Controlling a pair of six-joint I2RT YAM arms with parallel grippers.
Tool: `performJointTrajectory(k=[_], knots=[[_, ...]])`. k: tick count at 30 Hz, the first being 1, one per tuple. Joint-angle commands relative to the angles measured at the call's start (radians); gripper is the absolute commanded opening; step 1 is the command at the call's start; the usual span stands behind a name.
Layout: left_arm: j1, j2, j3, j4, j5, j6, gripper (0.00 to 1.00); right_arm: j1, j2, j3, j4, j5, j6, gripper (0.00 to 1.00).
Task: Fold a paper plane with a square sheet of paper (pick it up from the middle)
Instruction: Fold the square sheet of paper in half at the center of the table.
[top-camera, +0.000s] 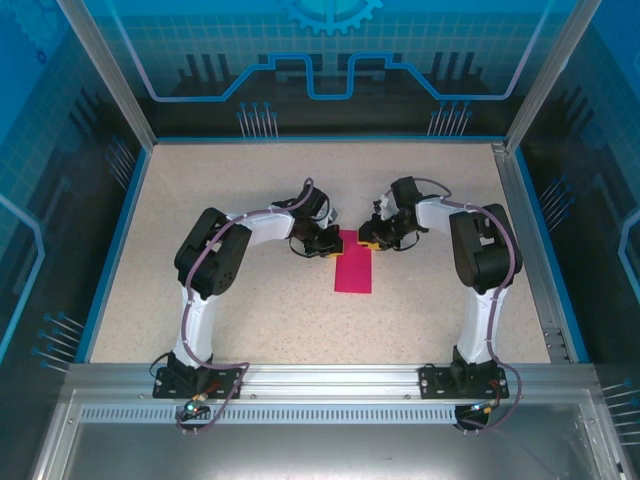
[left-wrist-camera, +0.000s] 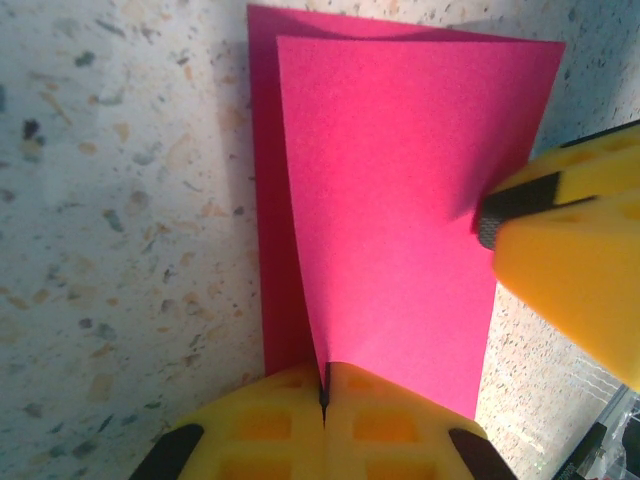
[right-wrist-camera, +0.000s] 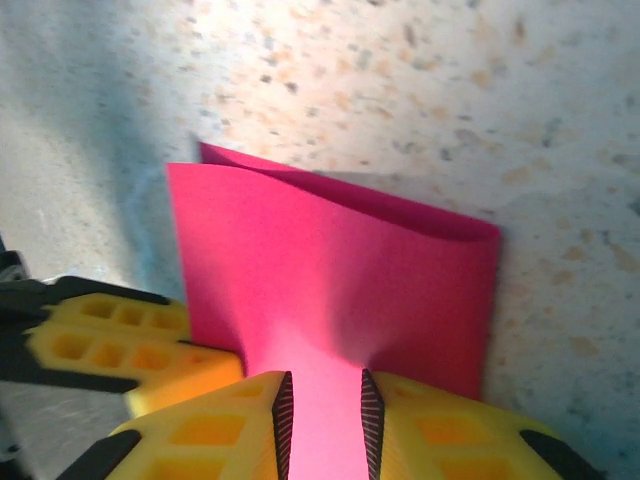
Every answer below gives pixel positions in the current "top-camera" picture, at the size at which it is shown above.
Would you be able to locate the pink paper sheet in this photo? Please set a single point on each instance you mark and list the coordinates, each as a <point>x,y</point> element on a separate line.
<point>355,270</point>

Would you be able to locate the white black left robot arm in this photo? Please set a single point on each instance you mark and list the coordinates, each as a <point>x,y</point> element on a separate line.
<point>200,320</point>

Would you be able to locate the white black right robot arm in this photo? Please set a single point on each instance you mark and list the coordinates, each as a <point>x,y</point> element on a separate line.
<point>480,320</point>

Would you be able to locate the small adapter with green light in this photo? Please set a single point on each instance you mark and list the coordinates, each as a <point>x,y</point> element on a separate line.
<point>196,407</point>
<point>482,407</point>

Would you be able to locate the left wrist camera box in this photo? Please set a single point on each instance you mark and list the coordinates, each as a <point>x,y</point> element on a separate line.
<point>312,200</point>

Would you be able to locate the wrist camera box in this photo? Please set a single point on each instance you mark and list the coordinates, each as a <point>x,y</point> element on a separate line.
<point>405,190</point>
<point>312,200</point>

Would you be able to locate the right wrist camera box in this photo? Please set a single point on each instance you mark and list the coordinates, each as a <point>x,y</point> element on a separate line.
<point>405,190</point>

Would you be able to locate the aluminium side rail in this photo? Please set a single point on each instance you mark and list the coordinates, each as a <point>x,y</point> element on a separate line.
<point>521,210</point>

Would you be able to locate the aluminium mounting rail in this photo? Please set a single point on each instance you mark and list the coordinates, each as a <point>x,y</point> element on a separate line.
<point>325,380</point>

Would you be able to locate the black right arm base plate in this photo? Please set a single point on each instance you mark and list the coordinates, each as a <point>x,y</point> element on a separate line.
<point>430,382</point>

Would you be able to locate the aluminium frame post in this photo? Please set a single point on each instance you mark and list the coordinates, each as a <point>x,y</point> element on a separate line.
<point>545,75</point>
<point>115,85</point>

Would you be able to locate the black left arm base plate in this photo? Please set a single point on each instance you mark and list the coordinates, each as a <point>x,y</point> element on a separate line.
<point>162,382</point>

